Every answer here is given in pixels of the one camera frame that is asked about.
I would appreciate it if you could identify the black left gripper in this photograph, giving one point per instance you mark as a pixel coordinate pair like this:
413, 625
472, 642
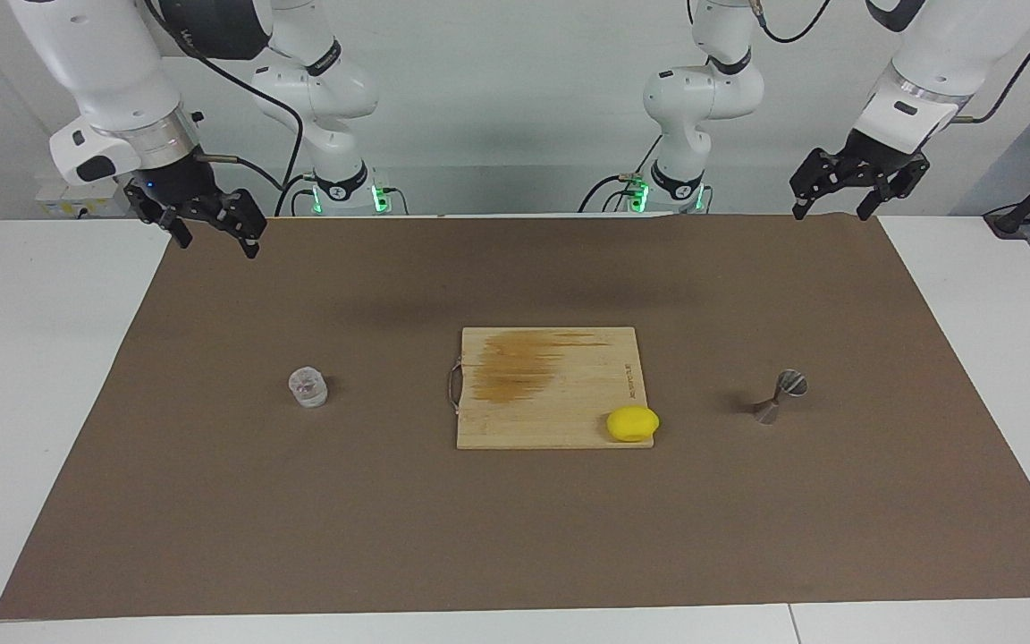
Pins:
877, 156

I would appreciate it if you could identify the yellow lemon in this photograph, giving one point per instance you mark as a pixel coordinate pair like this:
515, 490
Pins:
631, 424

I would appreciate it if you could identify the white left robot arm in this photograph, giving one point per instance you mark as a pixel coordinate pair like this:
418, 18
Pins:
703, 94

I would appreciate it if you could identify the small clear glass cup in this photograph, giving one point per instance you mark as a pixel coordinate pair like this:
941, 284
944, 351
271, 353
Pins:
308, 389

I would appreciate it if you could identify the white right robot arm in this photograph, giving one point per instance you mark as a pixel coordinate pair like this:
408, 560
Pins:
113, 72

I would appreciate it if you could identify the white power strip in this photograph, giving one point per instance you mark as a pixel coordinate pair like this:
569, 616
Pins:
68, 207

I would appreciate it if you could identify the brown paper table mat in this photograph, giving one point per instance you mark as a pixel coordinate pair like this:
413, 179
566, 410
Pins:
515, 537

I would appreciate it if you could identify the wooden cutting board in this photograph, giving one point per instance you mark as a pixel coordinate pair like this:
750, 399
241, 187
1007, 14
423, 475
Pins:
569, 402

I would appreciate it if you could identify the steel double jigger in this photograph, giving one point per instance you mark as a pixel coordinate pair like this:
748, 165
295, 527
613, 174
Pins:
790, 385

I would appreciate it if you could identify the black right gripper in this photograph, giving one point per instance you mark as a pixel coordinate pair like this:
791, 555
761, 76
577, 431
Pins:
177, 183

